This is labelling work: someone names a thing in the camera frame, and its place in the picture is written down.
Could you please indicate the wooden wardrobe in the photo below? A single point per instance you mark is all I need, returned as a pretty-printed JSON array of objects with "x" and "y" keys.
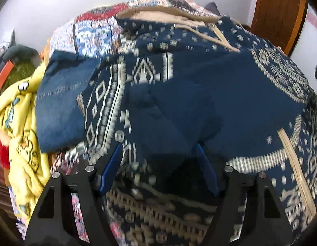
[{"x": 276, "y": 10}]

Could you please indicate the red cloth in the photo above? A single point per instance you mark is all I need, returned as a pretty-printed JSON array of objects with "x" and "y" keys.
[{"x": 1, "y": 153}]

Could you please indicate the blue denim jeans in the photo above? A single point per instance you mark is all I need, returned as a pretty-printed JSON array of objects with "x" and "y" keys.
[{"x": 61, "y": 102}]

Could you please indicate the white sliding door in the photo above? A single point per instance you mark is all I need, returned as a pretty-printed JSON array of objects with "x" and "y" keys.
[{"x": 308, "y": 43}]

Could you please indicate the navy patterned hooded garment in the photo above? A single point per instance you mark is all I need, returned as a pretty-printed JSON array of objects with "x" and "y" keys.
[{"x": 199, "y": 94}]

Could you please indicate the grey bolster pillow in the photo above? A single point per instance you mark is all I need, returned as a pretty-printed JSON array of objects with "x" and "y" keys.
[{"x": 19, "y": 51}]

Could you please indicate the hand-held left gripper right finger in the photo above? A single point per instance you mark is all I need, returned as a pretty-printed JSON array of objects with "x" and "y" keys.
[{"x": 207, "y": 170}]

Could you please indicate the dark grey pillow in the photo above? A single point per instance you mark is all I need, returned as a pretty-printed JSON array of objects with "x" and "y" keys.
[{"x": 212, "y": 7}]

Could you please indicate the patchwork print bed quilt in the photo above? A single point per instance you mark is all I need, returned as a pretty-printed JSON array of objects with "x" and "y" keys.
[{"x": 97, "y": 33}]

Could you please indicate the orange box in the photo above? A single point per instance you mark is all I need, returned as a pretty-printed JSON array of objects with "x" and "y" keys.
[{"x": 5, "y": 74}]

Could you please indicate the yellow cartoon print blanket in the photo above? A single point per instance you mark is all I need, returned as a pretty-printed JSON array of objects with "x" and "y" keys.
[{"x": 22, "y": 146}]

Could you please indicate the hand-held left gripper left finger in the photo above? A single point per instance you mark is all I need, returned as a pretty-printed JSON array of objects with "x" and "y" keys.
[{"x": 112, "y": 167}]

